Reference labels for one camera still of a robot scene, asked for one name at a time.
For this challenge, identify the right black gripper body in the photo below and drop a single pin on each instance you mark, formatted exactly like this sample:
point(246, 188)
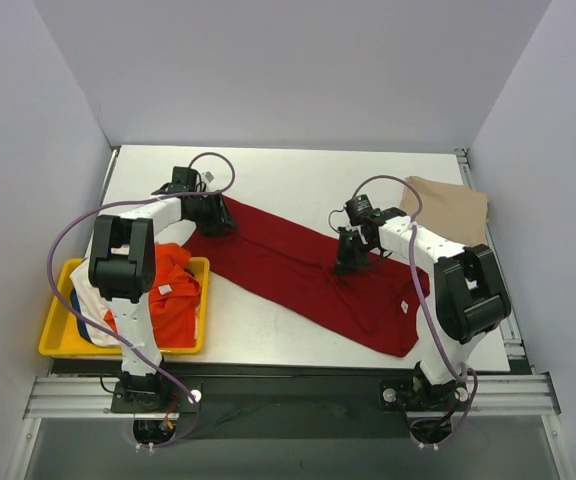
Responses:
point(349, 251)

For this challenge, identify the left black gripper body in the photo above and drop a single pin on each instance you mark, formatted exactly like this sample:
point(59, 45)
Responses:
point(216, 220)

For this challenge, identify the dark red t shirt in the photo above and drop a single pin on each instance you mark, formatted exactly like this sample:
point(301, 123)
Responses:
point(292, 265)

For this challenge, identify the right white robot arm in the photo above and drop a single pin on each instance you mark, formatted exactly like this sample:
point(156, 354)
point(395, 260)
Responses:
point(462, 293)

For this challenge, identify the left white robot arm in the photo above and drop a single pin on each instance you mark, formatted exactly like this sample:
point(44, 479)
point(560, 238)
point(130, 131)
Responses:
point(122, 266)

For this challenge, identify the orange t shirt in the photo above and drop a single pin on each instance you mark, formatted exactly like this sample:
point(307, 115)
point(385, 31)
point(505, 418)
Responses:
point(175, 298)

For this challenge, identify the folded beige t shirt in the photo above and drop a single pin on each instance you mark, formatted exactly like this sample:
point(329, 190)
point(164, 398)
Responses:
point(454, 212)

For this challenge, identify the white t shirt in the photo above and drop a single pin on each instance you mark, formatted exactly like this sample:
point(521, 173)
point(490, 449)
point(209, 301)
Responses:
point(93, 307)

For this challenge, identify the navy blue t shirt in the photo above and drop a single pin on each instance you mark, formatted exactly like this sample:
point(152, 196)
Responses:
point(81, 326)

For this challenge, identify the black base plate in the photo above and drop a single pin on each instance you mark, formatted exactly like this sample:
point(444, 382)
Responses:
point(236, 402)

